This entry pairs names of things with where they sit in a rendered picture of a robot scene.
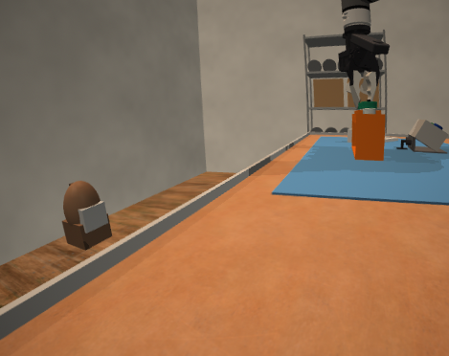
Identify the grey table edge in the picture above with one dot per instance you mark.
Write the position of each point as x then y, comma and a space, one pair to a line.
32, 304

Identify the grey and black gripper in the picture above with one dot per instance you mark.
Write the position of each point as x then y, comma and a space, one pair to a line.
351, 61

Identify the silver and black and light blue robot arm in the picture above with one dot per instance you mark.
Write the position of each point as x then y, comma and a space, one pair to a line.
353, 16

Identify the blue bench mat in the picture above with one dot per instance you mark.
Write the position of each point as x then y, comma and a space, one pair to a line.
329, 170

